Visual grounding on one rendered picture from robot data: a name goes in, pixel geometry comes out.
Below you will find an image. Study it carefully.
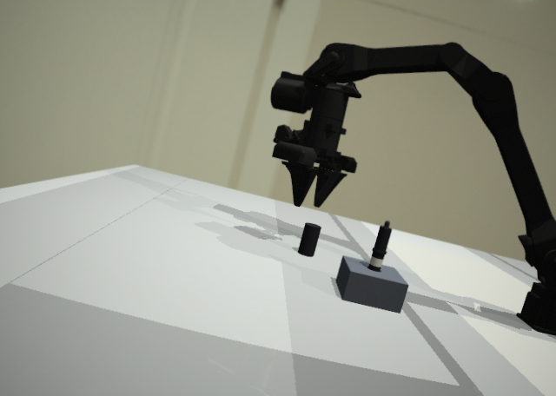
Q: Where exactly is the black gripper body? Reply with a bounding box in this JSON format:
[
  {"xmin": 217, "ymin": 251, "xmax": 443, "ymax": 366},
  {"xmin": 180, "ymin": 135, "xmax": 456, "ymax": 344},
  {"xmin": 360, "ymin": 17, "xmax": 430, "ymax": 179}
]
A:
[{"xmin": 272, "ymin": 115, "xmax": 358, "ymax": 173}]

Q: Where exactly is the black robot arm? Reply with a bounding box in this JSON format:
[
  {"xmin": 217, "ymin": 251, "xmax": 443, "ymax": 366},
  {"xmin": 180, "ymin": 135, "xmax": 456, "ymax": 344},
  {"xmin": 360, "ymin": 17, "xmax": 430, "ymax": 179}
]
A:
[{"xmin": 271, "ymin": 42, "xmax": 556, "ymax": 336}]

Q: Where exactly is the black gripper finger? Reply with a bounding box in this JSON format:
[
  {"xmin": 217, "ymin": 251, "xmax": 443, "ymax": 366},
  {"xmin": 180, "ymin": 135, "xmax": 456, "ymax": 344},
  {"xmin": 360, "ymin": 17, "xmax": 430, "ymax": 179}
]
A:
[
  {"xmin": 314, "ymin": 167, "xmax": 348, "ymax": 208},
  {"xmin": 281, "ymin": 161, "xmax": 319, "ymax": 207}
]

